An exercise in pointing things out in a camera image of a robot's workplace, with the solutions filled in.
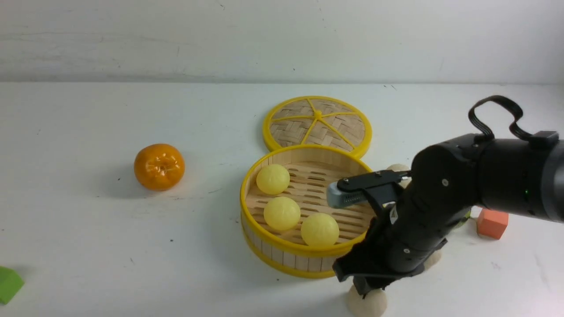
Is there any woven bamboo steamer lid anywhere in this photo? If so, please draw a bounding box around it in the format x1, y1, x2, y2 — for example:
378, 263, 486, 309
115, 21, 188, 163
262, 96, 373, 158

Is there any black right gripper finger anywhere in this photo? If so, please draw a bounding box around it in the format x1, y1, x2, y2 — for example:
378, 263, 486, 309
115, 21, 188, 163
353, 276, 383, 299

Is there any orange toy tangerine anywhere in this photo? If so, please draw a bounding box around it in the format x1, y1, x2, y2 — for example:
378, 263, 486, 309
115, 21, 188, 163
134, 143, 186, 191

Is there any yellow bun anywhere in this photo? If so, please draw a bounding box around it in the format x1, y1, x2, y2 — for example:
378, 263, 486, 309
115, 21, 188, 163
263, 197, 301, 231
301, 213, 340, 247
256, 164, 290, 195

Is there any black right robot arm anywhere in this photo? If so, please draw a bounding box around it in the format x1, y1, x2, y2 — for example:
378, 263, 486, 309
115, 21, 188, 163
327, 132, 563, 296

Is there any cream bun bottom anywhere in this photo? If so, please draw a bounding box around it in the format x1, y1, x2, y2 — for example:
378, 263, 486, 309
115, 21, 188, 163
346, 285, 388, 317

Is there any bamboo steamer tray yellow rim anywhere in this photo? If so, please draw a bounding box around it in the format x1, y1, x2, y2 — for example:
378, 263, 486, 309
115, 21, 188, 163
239, 145, 375, 279

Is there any orange foam cube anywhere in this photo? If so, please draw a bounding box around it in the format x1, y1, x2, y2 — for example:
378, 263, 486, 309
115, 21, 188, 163
477, 208, 509, 240

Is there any black flat cable loop right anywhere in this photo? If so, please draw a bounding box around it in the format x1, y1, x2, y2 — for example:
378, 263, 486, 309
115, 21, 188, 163
468, 95, 559, 148

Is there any cream bun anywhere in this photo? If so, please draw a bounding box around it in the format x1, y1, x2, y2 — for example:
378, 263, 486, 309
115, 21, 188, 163
346, 285, 388, 317
387, 164, 412, 189
423, 250, 442, 271

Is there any green foam block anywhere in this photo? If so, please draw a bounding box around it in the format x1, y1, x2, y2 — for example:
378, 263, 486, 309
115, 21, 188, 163
0, 266, 24, 305

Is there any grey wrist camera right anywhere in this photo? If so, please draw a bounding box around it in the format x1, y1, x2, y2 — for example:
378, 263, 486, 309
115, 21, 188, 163
327, 170, 412, 209

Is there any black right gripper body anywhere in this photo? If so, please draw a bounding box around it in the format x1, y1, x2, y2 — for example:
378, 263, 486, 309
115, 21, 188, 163
333, 189, 468, 287

